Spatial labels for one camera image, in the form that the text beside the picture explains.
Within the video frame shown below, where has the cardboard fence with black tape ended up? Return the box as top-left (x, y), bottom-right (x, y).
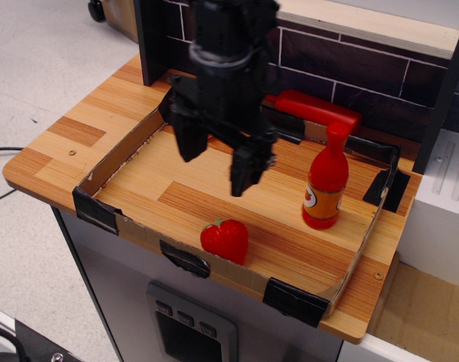
top-left (72, 76), bottom-right (411, 328)

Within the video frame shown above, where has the black braided cable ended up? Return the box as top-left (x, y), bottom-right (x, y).
top-left (0, 324), bottom-right (29, 362)

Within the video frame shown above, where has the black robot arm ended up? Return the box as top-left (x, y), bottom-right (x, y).
top-left (167, 1), bottom-right (279, 197)

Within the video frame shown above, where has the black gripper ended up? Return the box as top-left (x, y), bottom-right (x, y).
top-left (168, 56), bottom-right (276, 197)

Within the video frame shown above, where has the grey oven control panel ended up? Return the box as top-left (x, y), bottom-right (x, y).
top-left (146, 283), bottom-right (239, 362)

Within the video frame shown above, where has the red ketchup bottle lying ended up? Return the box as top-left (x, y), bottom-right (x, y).
top-left (265, 89), bottom-right (362, 136)

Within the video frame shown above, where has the white counter block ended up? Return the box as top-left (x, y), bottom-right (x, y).
top-left (398, 130), bottom-right (459, 285)

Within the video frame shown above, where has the red toy strawberry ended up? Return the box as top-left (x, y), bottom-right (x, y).
top-left (200, 219), bottom-right (248, 265)

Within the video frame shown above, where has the black caster wheel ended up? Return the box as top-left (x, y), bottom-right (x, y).
top-left (88, 0), bottom-right (105, 23)

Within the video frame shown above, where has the black vertical post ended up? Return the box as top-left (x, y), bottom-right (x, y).
top-left (412, 38), bottom-right (459, 174)

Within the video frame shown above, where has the red hot sauce bottle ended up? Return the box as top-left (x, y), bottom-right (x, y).
top-left (302, 122), bottom-right (350, 229)

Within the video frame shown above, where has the black cable on floor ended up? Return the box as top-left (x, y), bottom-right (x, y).
top-left (0, 146), bottom-right (25, 206)

